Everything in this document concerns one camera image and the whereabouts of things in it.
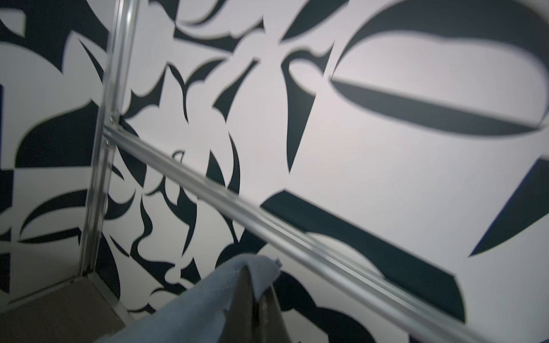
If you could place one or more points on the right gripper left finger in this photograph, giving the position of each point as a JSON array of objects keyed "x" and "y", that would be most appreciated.
[{"x": 240, "y": 323}]

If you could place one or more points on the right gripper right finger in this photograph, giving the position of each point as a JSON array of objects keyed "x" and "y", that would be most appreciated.
[{"x": 270, "y": 322}]

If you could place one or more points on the grey t shirt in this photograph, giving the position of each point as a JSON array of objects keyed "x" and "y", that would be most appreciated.
[{"x": 197, "y": 315}]

